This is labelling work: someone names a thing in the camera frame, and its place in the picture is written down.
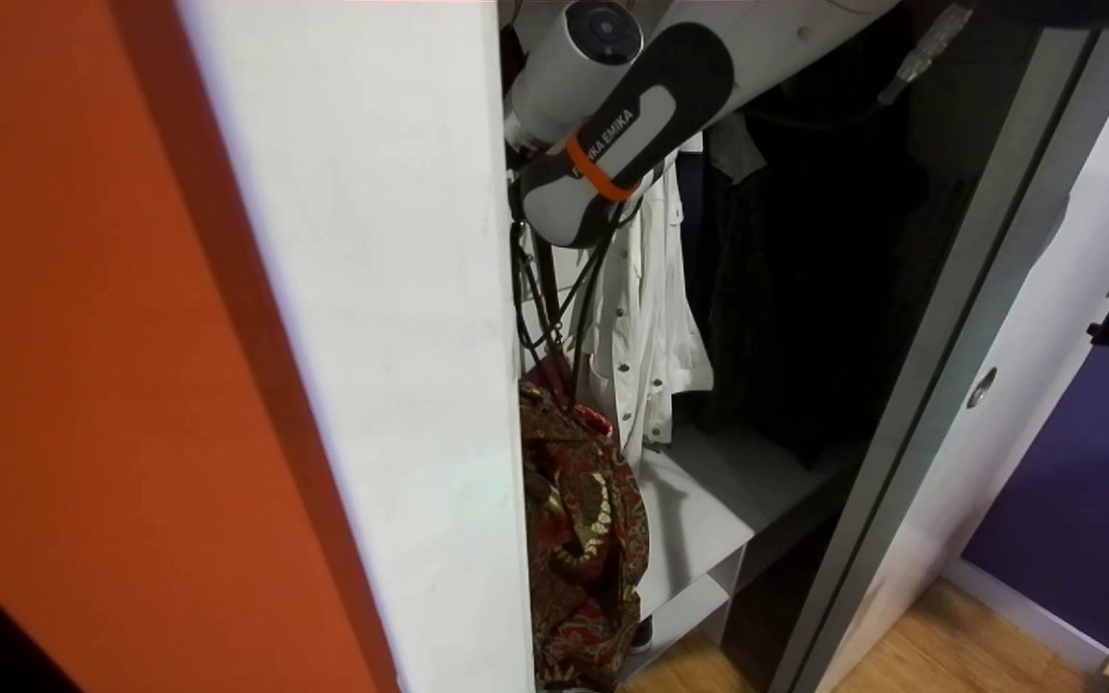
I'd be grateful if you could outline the grey closet door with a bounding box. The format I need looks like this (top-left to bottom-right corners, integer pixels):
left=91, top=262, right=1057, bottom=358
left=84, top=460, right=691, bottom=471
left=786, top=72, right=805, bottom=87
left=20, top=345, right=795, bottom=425
left=767, top=32, right=1109, bottom=693

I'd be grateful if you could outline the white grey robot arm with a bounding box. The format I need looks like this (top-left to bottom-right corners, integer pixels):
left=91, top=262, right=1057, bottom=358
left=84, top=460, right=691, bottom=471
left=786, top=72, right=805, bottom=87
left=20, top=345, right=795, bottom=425
left=504, top=0, right=906, bottom=247

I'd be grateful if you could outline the white hanging jacket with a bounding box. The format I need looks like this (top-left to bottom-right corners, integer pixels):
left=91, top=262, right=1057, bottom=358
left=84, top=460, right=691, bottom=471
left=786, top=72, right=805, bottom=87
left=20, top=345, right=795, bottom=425
left=578, top=157, right=717, bottom=461

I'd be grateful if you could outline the white lower bench shelf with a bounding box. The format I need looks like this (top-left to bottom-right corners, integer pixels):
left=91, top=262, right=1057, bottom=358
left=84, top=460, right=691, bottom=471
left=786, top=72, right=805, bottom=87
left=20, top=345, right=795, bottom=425
left=622, top=425, right=867, bottom=675

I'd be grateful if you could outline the black hanging coat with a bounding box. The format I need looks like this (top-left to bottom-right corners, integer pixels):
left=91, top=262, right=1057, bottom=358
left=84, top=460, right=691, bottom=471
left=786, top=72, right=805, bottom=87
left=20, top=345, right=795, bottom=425
left=680, top=27, right=1007, bottom=465

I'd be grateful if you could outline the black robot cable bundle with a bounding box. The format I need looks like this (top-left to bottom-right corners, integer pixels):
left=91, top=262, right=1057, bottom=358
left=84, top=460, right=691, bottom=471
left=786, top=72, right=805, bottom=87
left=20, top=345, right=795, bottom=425
left=504, top=188, right=662, bottom=390

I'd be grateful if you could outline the patterned brown red scarf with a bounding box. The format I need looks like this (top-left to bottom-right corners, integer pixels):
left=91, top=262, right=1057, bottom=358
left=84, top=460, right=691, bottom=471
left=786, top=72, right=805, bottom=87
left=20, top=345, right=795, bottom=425
left=519, top=365, right=649, bottom=693

